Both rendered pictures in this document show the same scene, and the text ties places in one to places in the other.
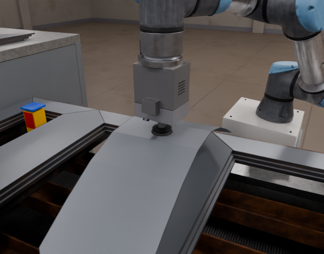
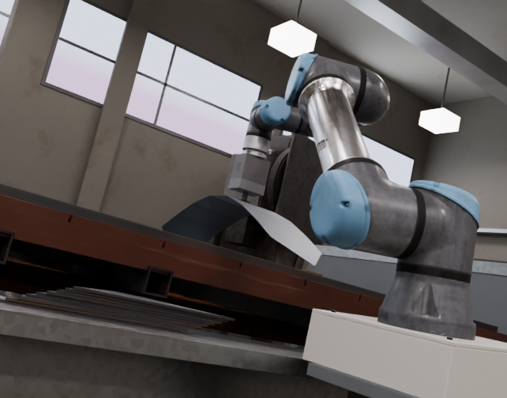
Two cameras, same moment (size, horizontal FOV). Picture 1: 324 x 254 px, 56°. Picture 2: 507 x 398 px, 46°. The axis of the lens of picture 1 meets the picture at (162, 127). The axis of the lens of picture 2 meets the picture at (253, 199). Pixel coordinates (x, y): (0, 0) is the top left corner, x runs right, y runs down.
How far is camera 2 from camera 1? 2.08 m
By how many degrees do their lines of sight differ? 119
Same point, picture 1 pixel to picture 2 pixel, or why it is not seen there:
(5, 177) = not seen: hidden behind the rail
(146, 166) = (216, 208)
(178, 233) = not seen: hidden behind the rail
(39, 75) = not seen: outside the picture
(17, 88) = (493, 312)
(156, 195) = (196, 210)
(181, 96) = (237, 172)
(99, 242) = (193, 227)
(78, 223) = (208, 229)
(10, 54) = (499, 269)
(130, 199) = (202, 215)
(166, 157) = (215, 203)
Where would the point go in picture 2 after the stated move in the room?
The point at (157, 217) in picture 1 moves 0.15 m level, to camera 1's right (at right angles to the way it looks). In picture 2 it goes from (185, 213) to (156, 200)
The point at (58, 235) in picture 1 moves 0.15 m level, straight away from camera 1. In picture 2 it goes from (208, 234) to (253, 245)
